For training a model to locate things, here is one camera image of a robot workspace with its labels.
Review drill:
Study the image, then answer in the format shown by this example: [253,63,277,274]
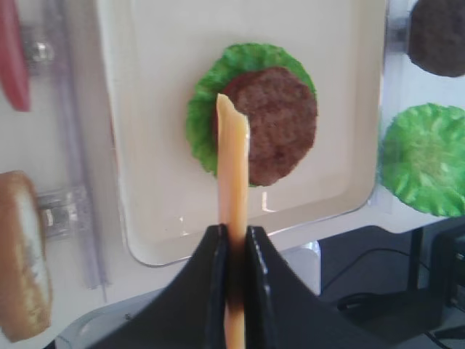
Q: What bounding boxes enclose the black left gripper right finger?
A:
[245,227,363,348]

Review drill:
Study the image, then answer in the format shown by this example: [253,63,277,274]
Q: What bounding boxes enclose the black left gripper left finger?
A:
[143,224,230,349]

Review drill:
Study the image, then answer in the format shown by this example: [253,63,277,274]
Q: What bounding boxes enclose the orange cheese slice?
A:
[217,94,250,348]

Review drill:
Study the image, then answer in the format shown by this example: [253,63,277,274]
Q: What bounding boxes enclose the bread bun slice left side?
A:
[1,171,52,342]

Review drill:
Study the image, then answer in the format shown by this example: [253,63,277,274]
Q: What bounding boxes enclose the green lettuce leaf on tray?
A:
[185,43,317,176]

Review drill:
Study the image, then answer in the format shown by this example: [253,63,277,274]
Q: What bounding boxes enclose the brown meat patty on tray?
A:
[221,67,318,186]

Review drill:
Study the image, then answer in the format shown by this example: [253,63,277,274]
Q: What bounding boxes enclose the upright green lettuce leaf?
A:
[381,103,464,217]

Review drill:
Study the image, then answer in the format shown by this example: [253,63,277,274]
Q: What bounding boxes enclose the red tomato slice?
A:
[1,0,31,112]

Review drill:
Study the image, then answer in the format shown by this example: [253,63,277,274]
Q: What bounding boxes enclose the clear holder strip tomato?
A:
[20,24,56,76]

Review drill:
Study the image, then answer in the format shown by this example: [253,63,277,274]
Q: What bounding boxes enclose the upright brown meat patty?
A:
[408,0,464,78]

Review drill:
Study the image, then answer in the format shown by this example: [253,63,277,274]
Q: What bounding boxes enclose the clear holder strip left bun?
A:
[38,185,92,238]

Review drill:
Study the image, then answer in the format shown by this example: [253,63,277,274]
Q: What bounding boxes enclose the cream rectangular metal tray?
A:
[97,1,387,266]

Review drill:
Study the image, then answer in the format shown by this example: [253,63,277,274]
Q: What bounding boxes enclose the black cables under table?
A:
[319,225,465,349]

